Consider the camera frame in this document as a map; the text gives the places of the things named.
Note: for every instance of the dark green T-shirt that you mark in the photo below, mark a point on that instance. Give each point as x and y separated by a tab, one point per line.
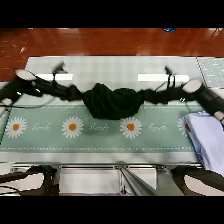
111	101

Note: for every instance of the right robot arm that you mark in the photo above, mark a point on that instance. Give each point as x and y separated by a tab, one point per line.
206	96

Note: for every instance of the light blue shirt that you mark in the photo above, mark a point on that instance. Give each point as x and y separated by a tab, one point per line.
208	140

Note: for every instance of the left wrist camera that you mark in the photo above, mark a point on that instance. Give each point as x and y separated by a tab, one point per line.
60	68

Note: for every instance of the silver frame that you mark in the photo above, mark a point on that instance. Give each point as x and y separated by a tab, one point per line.
133	181

